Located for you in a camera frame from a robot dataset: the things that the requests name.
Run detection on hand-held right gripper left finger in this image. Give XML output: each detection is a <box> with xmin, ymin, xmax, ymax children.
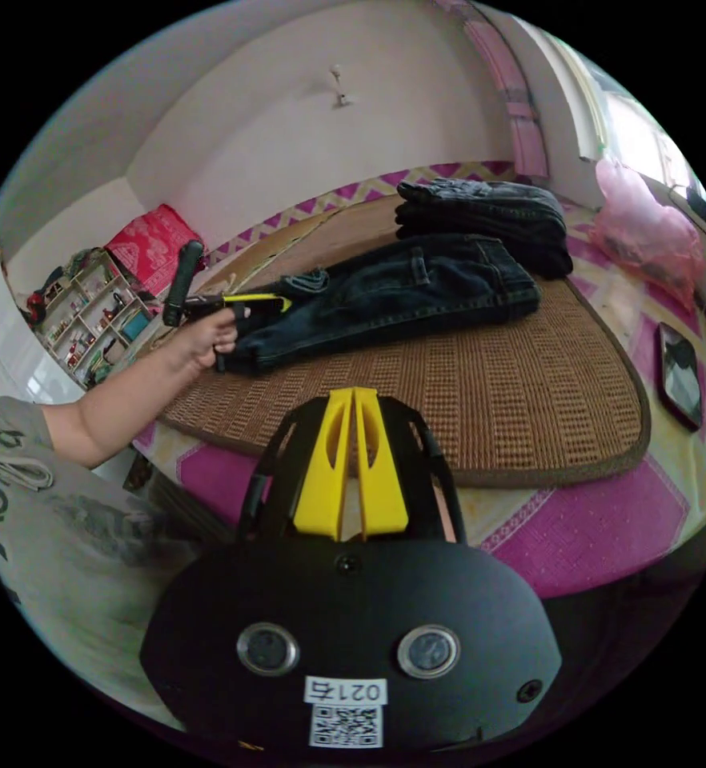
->
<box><xmin>293</xmin><ymin>388</ymin><xmax>355</xmax><ymax>536</ymax></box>

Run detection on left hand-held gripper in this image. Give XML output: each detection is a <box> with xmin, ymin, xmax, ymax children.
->
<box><xmin>183</xmin><ymin>292</ymin><xmax>294</xmax><ymax>374</ymax></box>

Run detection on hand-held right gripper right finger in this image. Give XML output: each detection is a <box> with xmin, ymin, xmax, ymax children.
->
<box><xmin>352</xmin><ymin>387</ymin><xmax>409</xmax><ymax>536</ymax></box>

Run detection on blue jeans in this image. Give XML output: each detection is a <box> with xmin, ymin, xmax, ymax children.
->
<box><xmin>231</xmin><ymin>232</ymin><xmax>544</xmax><ymax>374</ymax></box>

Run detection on person's left forearm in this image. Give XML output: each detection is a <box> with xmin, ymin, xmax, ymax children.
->
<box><xmin>39</xmin><ymin>354</ymin><xmax>201</xmax><ymax>470</ymax></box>

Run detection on person's left hand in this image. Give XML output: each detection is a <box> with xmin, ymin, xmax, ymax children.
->
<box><xmin>171</xmin><ymin>310</ymin><xmax>240</xmax><ymax>374</ymax></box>

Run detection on red patterned cloth bundle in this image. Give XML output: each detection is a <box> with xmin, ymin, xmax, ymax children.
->
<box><xmin>102</xmin><ymin>203</ymin><xmax>209</xmax><ymax>299</ymax></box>

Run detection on bed with woven mat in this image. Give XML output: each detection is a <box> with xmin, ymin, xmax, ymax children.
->
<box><xmin>126</xmin><ymin>159</ymin><xmax>706</xmax><ymax>601</ymax></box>

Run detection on shelf with small items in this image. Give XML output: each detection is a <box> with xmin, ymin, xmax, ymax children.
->
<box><xmin>27</xmin><ymin>246</ymin><xmax>157</xmax><ymax>389</ymax></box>

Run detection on pile of clothes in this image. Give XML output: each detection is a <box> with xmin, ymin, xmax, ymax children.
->
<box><xmin>393</xmin><ymin>176</ymin><xmax>575</xmax><ymax>281</ymax></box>

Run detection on white cupboard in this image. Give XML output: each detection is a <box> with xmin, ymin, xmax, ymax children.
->
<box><xmin>0</xmin><ymin>256</ymin><xmax>87</xmax><ymax>404</ymax></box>

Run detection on person's body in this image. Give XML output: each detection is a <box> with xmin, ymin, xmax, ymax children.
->
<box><xmin>0</xmin><ymin>392</ymin><xmax>222</xmax><ymax>730</ymax></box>

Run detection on black phone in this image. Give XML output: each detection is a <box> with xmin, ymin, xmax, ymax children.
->
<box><xmin>655</xmin><ymin>321</ymin><xmax>706</xmax><ymax>433</ymax></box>

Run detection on pink curtain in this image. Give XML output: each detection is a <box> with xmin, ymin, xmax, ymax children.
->
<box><xmin>434</xmin><ymin>0</ymin><xmax>551</xmax><ymax>182</ymax></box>

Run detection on pink plastic bag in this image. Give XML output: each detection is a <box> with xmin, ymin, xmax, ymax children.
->
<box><xmin>588</xmin><ymin>158</ymin><xmax>706</xmax><ymax>314</ymax></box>

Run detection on window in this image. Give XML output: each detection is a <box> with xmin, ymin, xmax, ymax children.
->
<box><xmin>568</xmin><ymin>42</ymin><xmax>700</xmax><ymax>199</ymax></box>

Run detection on wall hook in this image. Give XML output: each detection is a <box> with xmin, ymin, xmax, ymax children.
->
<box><xmin>327</xmin><ymin>62</ymin><xmax>353</xmax><ymax>113</ymax></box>

